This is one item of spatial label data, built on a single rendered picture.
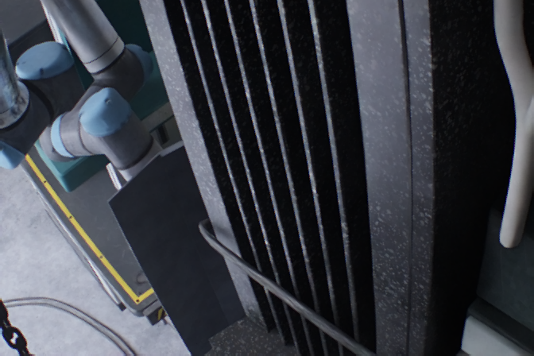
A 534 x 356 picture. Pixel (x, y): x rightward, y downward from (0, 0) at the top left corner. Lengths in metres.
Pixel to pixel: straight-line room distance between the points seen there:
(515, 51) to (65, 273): 2.01
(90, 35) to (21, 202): 1.39
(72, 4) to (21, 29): 0.55
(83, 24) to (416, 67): 0.87
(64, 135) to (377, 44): 0.86
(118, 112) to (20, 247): 1.36
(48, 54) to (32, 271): 1.07
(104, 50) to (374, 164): 0.80
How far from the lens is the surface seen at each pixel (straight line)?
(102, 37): 1.24
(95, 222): 1.95
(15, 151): 1.36
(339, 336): 0.77
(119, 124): 1.13
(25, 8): 1.83
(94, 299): 2.22
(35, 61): 1.43
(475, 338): 0.65
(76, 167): 1.53
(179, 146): 0.99
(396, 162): 0.49
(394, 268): 0.60
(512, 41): 0.39
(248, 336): 1.00
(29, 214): 2.51
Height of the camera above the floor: 1.77
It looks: 49 degrees down
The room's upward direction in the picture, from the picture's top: 12 degrees counter-clockwise
